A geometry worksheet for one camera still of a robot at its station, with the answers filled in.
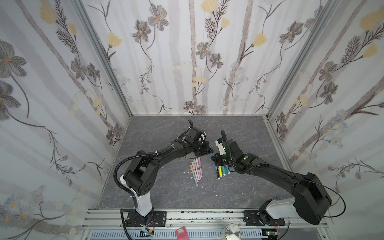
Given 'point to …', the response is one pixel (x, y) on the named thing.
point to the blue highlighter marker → (228, 171)
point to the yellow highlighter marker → (220, 171)
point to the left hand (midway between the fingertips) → (212, 147)
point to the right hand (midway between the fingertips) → (209, 154)
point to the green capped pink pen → (195, 165)
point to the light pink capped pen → (194, 170)
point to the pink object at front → (181, 234)
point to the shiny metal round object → (233, 232)
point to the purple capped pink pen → (200, 165)
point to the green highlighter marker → (223, 170)
